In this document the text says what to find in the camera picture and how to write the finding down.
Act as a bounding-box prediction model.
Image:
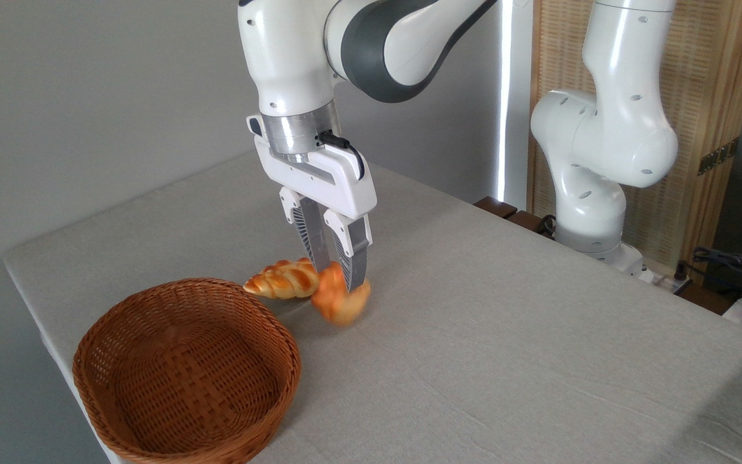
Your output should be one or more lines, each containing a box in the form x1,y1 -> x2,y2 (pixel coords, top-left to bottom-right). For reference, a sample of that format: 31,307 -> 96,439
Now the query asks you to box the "grey tablecloth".
3,151 -> 742,464

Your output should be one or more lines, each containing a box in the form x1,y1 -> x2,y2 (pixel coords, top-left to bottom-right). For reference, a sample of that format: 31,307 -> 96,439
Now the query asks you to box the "dark wooden block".
506,209 -> 555,239
474,197 -> 518,220

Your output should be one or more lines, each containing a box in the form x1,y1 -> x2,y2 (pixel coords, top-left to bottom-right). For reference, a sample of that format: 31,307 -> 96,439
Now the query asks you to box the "black screen hinge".
698,137 -> 740,176

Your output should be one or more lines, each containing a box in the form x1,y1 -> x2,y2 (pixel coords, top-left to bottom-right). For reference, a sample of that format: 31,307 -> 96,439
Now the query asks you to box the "long braided bread loaf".
243,258 -> 320,299

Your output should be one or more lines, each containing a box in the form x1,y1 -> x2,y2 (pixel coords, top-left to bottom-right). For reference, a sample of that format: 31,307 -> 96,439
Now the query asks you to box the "bamboo folding screen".
529,0 -> 742,278

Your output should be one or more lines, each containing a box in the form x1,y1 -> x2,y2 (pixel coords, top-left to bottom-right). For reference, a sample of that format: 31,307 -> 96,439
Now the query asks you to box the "round knotted bread roll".
310,261 -> 372,327

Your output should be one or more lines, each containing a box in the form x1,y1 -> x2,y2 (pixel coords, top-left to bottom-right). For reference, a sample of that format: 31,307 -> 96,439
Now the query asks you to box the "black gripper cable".
317,130 -> 366,181

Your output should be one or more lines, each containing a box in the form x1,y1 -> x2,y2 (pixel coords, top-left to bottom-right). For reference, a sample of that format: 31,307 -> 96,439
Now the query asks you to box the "black cable bundle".
692,247 -> 742,304

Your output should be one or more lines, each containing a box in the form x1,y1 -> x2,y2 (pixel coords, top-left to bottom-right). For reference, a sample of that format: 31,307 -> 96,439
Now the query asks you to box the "white power strip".
642,267 -> 694,295

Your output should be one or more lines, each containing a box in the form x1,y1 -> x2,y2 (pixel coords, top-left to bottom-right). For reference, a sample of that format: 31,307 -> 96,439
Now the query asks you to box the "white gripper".
247,115 -> 377,292

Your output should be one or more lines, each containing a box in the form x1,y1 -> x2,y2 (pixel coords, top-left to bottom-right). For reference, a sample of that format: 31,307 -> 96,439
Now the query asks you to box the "brown woven wicker basket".
72,278 -> 302,464

